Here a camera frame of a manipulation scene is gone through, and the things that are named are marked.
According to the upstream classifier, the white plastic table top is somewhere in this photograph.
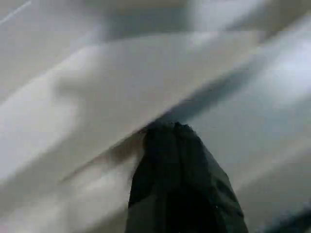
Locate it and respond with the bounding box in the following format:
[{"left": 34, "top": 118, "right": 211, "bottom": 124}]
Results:
[{"left": 0, "top": 0, "right": 311, "bottom": 233}]

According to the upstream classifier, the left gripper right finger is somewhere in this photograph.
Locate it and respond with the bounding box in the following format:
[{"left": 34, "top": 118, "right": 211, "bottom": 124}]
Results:
[{"left": 174, "top": 121, "right": 249, "bottom": 233}]

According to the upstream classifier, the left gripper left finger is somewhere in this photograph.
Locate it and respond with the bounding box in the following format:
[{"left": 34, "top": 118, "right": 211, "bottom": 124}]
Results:
[{"left": 126, "top": 122, "right": 181, "bottom": 233}]

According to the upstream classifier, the black work mat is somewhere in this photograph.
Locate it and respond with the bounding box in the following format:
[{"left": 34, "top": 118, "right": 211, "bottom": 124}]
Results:
[{"left": 260, "top": 208, "right": 311, "bottom": 233}]

